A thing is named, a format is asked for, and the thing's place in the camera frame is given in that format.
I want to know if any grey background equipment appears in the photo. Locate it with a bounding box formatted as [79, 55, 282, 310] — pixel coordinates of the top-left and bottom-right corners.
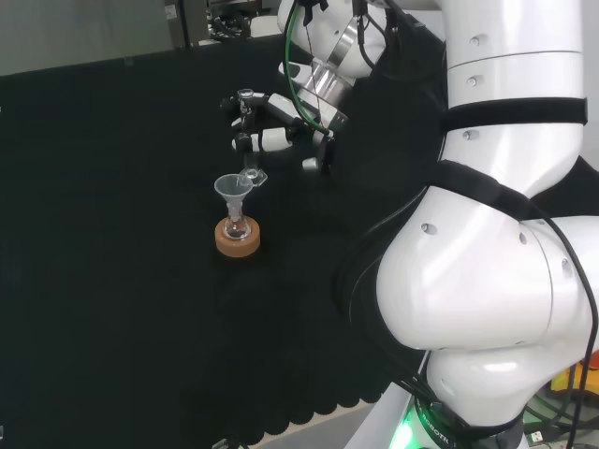
[163, 0, 282, 48]

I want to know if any black bench cloth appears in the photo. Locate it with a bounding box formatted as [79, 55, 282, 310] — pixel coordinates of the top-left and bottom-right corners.
[0, 32, 599, 439]

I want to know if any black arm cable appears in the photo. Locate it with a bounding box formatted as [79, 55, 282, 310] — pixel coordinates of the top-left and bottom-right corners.
[526, 196, 599, 449]

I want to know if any clear plastic funnel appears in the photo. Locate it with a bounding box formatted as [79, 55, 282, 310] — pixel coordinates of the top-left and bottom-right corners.
[213, 173, 255, 221]

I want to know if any clear graduated cylinder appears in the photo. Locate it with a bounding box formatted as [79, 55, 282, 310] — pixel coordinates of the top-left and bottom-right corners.
[236, 88, 270, 189]

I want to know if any clear round-bottom flask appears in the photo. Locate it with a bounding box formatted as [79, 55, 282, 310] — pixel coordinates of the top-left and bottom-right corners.
[223, 208, 249, 243]

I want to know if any green cable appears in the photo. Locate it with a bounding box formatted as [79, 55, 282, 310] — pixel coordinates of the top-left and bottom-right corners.
[284, 0, 331, 138]

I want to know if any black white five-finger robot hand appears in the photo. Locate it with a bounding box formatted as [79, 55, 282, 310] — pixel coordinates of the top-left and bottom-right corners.
[219, 88, 350, 175]

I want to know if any brown cork ring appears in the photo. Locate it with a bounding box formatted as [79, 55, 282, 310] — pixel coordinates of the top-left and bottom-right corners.
[214, 217, 262, 258]

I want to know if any yellow stop button box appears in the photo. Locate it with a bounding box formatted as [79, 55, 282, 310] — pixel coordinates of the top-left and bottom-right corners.
[550, 350, 599, 398]

